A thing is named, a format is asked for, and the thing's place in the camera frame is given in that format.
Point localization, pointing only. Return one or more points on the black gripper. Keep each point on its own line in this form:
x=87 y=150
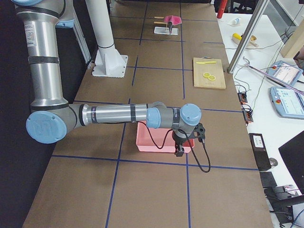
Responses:
x=179 y=142

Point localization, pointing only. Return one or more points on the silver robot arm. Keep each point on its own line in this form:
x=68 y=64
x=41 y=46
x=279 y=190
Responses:
x=52 y=117

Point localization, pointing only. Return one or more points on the pink plastic bin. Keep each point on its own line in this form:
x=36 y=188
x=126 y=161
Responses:
x=154 y=140

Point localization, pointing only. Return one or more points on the near orange black connector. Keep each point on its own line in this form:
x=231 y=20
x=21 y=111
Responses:
x=247 y=114

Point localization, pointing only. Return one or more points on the orange black connector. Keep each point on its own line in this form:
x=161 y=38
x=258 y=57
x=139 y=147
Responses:
x=247 y=114
x=242 y=97

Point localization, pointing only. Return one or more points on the black box with label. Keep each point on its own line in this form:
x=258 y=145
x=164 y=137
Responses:
x=259 y=151

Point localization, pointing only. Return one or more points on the lemon slice far from knife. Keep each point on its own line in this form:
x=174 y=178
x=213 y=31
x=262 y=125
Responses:
x=212 y=78

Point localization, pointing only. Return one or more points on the lemon slice near knife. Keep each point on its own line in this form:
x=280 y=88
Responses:
x=206 y=75

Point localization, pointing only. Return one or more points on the far orange black connector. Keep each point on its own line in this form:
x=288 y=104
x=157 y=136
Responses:
x=242 y=97

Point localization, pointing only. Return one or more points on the wooden cutting board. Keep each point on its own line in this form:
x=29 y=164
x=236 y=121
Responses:
x=214 y=69

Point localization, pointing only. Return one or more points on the yellow plastic knife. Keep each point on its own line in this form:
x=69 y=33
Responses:
x=206 y=62

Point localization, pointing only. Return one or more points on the black monitor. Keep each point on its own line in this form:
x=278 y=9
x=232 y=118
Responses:
x=292 y=153

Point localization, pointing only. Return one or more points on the near teach pendant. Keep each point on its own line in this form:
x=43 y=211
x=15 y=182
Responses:
x=287 y=102

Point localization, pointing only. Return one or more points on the teach pendant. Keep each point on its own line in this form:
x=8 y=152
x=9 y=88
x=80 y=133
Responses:
x=285 y=72
x=287 y=102

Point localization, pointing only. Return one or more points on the white rectangular tray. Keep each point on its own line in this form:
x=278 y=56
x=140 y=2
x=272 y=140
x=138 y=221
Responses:
x=166 y=31

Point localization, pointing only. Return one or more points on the white rack loop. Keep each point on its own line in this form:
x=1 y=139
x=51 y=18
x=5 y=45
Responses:
x=170 y=26

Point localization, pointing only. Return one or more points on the far teach pendant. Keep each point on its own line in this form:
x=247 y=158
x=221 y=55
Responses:
x=285 y=72

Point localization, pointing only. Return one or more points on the small white bottle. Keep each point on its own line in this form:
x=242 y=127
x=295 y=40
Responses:
x=235 y=22

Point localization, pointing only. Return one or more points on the red cylinder bottle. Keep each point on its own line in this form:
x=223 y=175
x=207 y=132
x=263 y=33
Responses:
x=221 y=8

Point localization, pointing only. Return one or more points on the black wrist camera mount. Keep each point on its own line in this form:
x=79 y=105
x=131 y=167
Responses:
x=199 y=132

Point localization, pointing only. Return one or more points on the white camera pole with base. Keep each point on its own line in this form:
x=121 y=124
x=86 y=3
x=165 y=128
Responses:
x=108 y=62

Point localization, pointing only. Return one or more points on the aluminium frame post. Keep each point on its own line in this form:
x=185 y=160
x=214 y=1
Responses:
x=257 y=14

